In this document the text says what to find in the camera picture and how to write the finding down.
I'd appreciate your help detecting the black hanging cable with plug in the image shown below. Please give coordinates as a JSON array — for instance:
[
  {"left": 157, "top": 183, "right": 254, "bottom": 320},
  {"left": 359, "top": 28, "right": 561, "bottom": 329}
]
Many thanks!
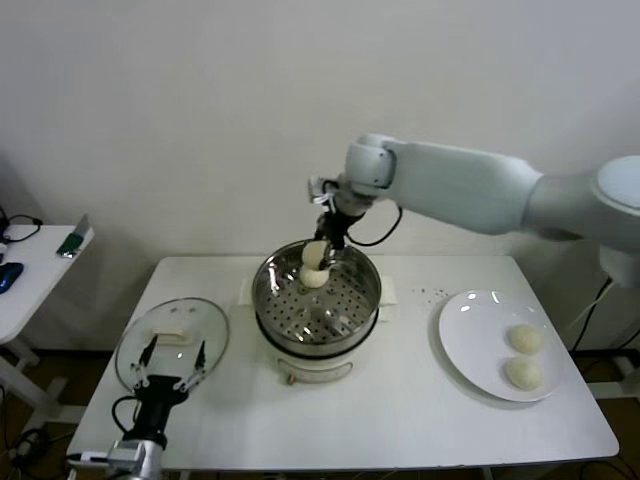
[{"left": 571, "top": 287, "right": 615, "bottom": 351}]

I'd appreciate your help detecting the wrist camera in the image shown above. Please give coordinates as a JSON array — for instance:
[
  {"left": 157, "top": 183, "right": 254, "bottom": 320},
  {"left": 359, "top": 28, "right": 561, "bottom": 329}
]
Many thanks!
[
  {"left": 307, "top": 175, "right": 337, "bottom": 206},
  {"left": 67, "top": 451, "right": 109, "bottom": 467}
]

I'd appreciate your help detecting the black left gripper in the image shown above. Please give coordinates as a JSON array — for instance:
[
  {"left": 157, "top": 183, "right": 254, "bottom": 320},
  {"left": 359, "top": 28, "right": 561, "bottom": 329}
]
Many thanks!
[{"left": 130, "top": 333, "right": 209, "bottom": 441}]

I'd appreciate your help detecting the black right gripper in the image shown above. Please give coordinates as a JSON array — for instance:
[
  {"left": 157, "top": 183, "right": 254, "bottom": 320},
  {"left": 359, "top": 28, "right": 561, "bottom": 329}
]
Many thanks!
[{"left": 314, "top": 202, "right": 366, "bottom": 269}]

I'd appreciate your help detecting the steel steamer basket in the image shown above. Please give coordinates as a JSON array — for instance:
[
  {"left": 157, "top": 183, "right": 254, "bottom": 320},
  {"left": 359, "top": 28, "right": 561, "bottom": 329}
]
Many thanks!
[{"left": 238, "top": 239, "right": 400, "bottom": 354}]

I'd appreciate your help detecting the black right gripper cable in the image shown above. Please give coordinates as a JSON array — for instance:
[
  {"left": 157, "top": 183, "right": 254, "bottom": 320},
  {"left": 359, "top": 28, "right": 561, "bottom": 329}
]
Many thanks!
[{"left": 344, "top": 203, "right": 404, "bottom": 248}]

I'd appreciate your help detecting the white side table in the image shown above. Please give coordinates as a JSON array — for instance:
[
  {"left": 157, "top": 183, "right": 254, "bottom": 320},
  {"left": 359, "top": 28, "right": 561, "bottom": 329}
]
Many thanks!
[{"left": 0, "top": 223, "right": 96, "bottom": 426}]

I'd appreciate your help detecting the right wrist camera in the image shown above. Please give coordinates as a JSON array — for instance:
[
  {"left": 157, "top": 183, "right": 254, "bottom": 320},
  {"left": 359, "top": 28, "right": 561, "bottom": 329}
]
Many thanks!
[{"left": 307, "top": 175, "right": 337, "bottom": 206}]

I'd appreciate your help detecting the white round plate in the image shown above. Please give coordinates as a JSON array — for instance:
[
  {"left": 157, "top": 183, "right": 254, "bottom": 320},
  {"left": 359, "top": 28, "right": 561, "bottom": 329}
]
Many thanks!
[{"left": 438, "top": 289, "right": 567, "bottom": 403}]

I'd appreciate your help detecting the white steamed baozi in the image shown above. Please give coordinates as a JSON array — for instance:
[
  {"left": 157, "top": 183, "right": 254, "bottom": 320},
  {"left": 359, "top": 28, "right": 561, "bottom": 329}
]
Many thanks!
[
  {"left": 503, "top": 356, "right": 545, "bottom": 390},
  {"left": 507, "top": 323, "right": 545, "bottom": 356},
  {"left": 298, "top": 264, "right": 330, "bottom": 292},
  {"left": 301, "top": 239, "right": 329, "bottom": 271}
]

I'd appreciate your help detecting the white hanging cable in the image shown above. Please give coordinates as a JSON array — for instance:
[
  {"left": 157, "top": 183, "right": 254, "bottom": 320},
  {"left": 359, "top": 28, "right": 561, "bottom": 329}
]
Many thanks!
[{"left": 574, "top": 277, "right": 614, "bottom": 327}]

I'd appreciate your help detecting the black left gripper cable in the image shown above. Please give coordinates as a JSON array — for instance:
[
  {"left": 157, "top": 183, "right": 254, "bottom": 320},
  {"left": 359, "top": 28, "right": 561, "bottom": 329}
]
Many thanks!
[{"left": 112, "top": 395, "right": 142, "bottom": 437}]

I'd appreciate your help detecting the black desk cable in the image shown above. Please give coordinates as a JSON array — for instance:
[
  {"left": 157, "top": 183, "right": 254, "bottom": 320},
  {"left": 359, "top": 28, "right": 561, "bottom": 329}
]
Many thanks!
[{"left": 4, "top": 213, "right": 46, "bottom": 244}]

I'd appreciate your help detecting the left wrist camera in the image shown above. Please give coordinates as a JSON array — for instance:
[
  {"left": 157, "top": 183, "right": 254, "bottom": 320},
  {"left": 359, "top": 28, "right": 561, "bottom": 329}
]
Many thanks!
[{"left": 67, "top": 451, "right": 109, "bottom": 467}]

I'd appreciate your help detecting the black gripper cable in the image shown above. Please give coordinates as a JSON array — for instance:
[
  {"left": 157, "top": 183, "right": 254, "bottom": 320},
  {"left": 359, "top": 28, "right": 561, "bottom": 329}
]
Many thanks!
[
  {"left": 112, "top": 395, "right": 142, "bottom": 437},
  {"left": 344, "top": 203, "right": 404, "bottom": 248}
]

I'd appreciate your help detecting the black floor cable bundle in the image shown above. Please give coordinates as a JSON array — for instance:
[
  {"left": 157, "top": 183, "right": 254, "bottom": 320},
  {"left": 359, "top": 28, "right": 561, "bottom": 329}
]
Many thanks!
[{"left": 9, "top": 424, "right": 54, "bottom": 464}]

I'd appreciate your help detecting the blue computer mouse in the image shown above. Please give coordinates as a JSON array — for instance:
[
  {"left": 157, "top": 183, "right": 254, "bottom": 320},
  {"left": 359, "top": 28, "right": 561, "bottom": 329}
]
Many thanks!
[{"left": 0, "top": 260, "right": 26, "bottom": 295}]

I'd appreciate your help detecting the glass steamer lid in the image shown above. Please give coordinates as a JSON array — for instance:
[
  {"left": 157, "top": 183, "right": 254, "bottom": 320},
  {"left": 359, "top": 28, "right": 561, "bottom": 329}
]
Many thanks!
[{"left": 114, "top": 298, "right": 231, "bottom": 395}]

